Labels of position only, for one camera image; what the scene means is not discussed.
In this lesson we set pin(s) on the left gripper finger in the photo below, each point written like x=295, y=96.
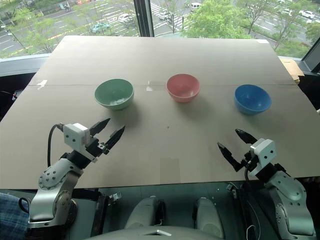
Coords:
x=98, y=127
x=115, y=137

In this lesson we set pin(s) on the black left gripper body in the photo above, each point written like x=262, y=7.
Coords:
x=93, y=147

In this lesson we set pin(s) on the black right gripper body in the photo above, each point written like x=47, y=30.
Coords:
x=248, y=161

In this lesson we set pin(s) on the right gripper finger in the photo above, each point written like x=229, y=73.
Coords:
x=228, y=155
x=246, y=137

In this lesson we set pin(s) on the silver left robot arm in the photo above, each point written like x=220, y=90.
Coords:
x=55, y=185

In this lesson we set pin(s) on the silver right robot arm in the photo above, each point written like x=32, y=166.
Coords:
x=287, y=190

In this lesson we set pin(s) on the green bowl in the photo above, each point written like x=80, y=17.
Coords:
x=113, y=93

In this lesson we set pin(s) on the blue bowl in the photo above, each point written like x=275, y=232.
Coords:
x=252, y=100

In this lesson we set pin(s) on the brown cardboard sheet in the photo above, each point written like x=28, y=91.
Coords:
x=160, y=140

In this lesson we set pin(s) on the grey rounded shell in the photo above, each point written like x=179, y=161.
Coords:
x=142, y=212
x=207, y=217

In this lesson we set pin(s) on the red bowl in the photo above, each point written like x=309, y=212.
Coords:
x=183, y=88

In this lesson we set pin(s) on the small brown cardboard box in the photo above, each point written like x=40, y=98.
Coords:
x=291, y=68

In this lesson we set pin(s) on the grey robot torso cover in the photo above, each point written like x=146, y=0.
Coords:
x=140, y=234

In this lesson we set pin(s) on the grey window sill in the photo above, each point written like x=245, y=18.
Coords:
x=20, y=65

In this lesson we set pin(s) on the blue denim cloth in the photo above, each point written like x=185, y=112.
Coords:
x=11, y=220

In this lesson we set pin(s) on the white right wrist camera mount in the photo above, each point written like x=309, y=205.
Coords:
x=266, y=150

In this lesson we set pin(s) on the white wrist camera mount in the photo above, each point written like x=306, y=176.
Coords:
x=266, y=150
x=75, y=137

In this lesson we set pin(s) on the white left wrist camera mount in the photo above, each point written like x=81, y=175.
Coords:
x=75, y=137

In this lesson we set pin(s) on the dark slanted window frame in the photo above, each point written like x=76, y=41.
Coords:
x=311, y=57

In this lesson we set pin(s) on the dark window frame pillar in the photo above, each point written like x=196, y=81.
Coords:
x=143, y=17

